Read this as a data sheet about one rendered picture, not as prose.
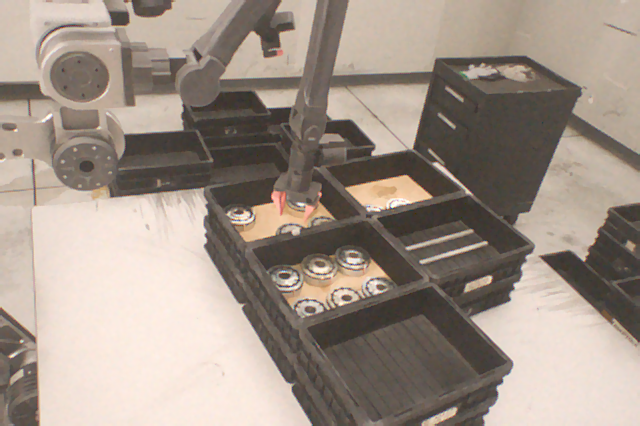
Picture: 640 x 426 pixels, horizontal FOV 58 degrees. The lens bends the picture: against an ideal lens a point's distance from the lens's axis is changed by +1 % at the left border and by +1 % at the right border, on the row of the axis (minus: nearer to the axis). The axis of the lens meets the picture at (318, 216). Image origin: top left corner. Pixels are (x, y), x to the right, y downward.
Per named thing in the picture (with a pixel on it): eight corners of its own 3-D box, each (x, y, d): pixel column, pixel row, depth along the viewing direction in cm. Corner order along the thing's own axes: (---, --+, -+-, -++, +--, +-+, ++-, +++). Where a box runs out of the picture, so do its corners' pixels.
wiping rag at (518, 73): (509, 84, 293) (511, 77, 291) (483, 67, 309) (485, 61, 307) (552, 81, 304) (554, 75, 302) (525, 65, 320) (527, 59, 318)
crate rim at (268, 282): (296, 331, 131) (297, 324, 130) (242, 253, 151) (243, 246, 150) (430, 287, 150) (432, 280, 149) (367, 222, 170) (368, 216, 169)
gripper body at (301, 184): (281, 178, 140) (284, 152, 136) (321, 190, 139) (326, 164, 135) (272, 192, 135) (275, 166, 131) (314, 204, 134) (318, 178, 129)
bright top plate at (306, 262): (315, 283, 153) (316, 281, 153) (294, 261, 159) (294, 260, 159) (344, 271, 159) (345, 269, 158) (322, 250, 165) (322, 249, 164)
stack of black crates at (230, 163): (212, 242, 273) (213, 182, 254) (197, 207, 295) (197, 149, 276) (290, 231, 289) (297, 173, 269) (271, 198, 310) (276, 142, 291)
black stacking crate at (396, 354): (360, 466, 117) (370, 432, 110) (292, 360, 137) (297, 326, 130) (500, 398, 136) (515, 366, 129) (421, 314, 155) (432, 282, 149)
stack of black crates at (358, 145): (291, 231, 289) (301, 153, 263) (271, 198, 310) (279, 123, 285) (361, 221, 304) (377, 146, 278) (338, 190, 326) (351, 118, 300)
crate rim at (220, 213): (242, 253, 151) (243, 246, 150) (201, 193, 171) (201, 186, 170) (367, 222, 170) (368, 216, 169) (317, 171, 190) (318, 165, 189)
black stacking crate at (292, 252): (291, 359, 137) (297, 325, 130) (241, 280, 157) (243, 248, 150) (421, 313, 156) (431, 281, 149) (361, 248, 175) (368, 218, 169)
